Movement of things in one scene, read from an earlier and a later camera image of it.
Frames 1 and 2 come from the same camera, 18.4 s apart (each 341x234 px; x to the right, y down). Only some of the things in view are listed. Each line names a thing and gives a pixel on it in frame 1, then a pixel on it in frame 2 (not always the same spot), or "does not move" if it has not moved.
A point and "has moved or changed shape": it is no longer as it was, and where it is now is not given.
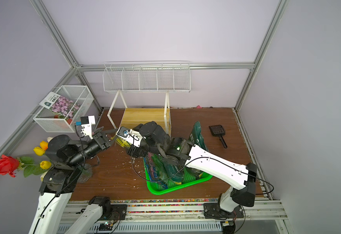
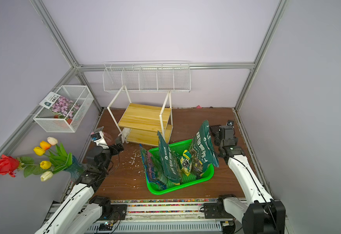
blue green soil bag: (157, 170) does not move
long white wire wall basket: (147, 77) does not move
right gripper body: (141, 150) -> (217, 137)
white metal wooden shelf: (133, 117) has moved or changed shape
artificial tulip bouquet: (30, 166) does not move
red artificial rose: (6, 165) does not move
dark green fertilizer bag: (175, 172) does not move
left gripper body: (100, 141) -> (114, 150)
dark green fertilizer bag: (197, 137) has moved or changed shape
